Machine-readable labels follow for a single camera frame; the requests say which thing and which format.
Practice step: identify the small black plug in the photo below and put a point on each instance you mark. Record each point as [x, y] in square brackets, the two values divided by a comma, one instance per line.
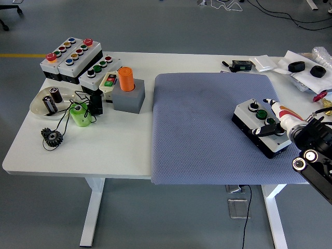
[226, 64]

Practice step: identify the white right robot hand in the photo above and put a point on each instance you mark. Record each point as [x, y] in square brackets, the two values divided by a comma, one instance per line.
[284, 115]

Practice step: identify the grey block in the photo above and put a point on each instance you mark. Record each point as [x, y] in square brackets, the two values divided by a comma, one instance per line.
[128, 99]

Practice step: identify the five-button box red mushroom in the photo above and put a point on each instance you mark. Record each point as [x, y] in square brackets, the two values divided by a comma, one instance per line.
[52, 66]
[77, 62]

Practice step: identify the grey-blue textured mat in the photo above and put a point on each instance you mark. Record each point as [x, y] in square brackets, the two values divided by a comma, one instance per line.
[197, 129]

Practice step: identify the white foam sheet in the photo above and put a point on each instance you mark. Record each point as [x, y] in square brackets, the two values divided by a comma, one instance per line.
[307, 80]

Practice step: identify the white table leg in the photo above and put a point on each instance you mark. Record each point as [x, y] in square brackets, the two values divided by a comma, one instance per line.
[275, 215]
[92, 207]

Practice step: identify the black metal gear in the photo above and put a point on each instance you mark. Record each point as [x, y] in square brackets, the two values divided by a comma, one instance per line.
[53, 137]

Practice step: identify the clear bubble wrap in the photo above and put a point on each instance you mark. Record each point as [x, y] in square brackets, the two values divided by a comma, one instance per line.
[323, 55]

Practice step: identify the black office chair base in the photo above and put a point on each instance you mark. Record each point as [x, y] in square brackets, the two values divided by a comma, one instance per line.
[5, 26]

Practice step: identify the orange cylinder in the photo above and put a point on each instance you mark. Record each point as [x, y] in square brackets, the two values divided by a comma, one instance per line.
[126, 79]

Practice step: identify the green plastic cylinder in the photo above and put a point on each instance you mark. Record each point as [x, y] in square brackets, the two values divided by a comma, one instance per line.
[81, 117]

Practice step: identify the black meter module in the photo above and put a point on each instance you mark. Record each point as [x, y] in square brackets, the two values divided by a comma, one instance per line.
[241, 65]

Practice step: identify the four-button control box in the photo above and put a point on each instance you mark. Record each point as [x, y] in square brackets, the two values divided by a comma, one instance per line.
[90, 80]
[259, 129]

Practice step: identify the beige three-button pendant switch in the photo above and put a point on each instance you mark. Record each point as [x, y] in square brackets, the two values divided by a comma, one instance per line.
[108, 81]

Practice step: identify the small black device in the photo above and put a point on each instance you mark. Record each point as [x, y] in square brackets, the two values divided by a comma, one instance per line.
[96, 105]

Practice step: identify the metal floor socket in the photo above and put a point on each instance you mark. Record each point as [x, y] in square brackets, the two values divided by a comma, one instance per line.
[237, 208]

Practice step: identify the clear plastic bag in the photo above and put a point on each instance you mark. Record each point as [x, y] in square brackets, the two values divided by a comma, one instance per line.
[299, 83]

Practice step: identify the clear shallow dish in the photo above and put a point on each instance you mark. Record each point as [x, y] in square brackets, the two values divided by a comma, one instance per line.
[39, 106]

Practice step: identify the black cylindrical capacitor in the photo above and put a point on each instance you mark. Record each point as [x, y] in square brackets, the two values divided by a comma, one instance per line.
[56, 95]
[50, 104]

